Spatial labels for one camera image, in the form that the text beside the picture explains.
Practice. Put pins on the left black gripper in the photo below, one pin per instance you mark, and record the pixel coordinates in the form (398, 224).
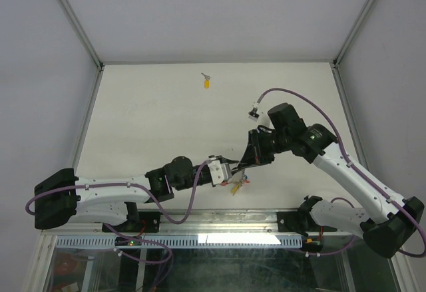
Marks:
(223, 160)

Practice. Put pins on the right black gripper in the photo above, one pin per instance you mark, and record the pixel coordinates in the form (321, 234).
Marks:
(253, 155)

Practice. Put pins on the red grey keyring holder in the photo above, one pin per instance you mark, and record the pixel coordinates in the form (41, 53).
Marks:
(238, 176)

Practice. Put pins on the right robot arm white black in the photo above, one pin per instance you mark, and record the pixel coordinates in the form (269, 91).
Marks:
(385, 219)

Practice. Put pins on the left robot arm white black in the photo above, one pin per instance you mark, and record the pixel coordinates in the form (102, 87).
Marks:
(66, 198)

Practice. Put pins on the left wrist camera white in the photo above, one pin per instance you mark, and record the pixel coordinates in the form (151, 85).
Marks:
(219, 172)

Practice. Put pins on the aluminium front rail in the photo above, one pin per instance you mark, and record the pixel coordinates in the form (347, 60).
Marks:
(216, 220)

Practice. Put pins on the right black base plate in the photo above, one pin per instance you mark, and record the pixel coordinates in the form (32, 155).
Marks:
(299, 222)

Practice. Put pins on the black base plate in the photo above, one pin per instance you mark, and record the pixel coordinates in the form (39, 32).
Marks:
(299, 222)
(142, 221)

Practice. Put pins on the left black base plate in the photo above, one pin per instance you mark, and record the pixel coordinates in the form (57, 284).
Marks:
(142, 221)

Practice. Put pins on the grey slotted cable duct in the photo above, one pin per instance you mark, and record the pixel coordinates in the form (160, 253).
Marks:
(201, 241)

